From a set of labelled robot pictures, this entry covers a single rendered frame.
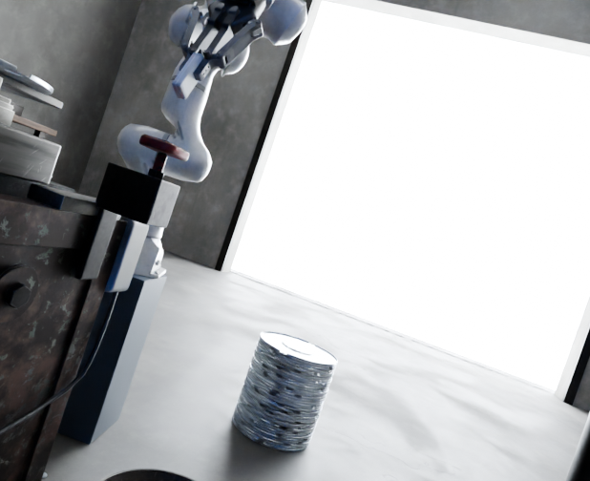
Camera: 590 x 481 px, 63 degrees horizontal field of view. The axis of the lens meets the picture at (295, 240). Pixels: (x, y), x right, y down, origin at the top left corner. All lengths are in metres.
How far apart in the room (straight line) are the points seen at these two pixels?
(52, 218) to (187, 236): 4.91
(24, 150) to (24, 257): 0.14
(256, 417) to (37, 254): 1.11
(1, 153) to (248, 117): 4.97
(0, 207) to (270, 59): 5.20
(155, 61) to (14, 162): 5.65
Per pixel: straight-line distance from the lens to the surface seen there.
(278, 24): 1.02
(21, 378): 0.84
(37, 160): 0.75
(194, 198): 5.63
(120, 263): 0.88
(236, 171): 5.49
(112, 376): 1.38
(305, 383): 1.64
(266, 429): 1.71
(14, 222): 0.69
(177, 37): 1.38
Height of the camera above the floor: 0.70
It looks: 1 degrees down
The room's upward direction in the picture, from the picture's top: 19 degrees clockwise
